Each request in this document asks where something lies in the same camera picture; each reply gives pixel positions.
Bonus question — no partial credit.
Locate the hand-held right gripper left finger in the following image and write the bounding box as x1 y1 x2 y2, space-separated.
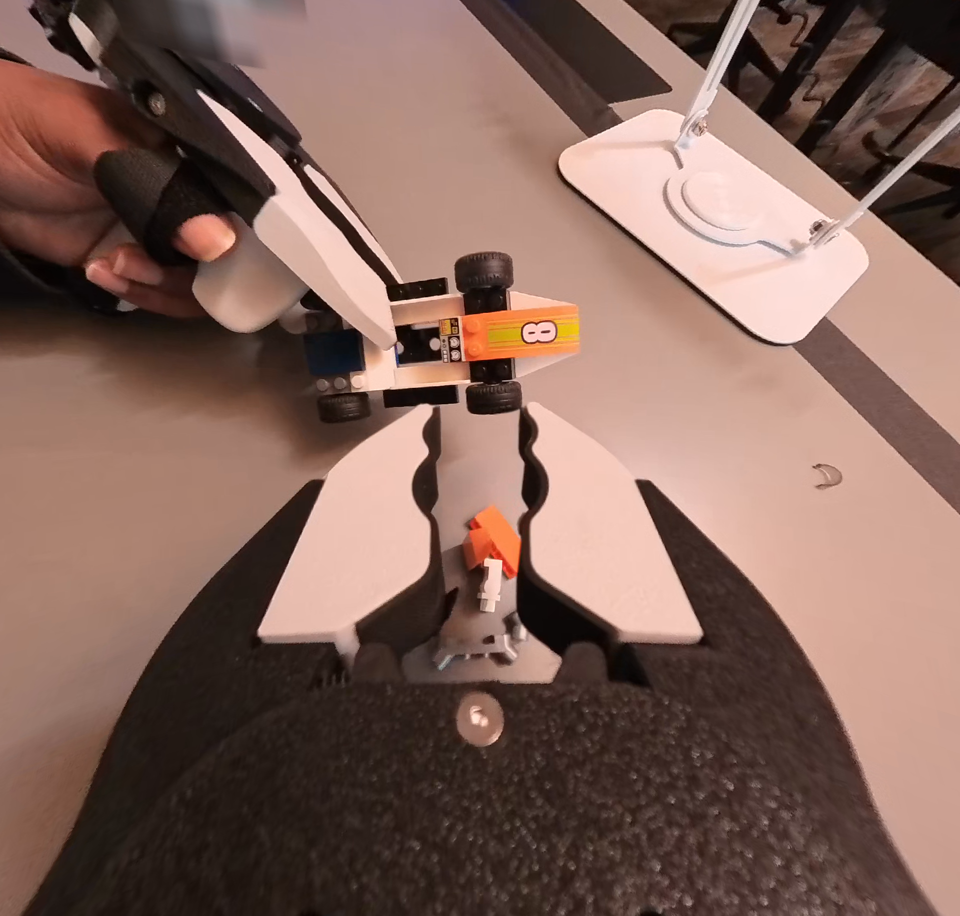
257 405 442 656

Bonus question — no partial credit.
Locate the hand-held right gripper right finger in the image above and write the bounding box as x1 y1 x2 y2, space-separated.
516 402 705 656

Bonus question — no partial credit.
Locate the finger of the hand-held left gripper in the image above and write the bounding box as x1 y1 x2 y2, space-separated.
201 93 400 352
299 158 408 307

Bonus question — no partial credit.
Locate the orange lego race car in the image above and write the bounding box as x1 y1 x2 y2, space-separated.
299 249 583 425

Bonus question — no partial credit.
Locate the person's left hand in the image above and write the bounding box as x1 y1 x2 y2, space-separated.
0 63 238 319

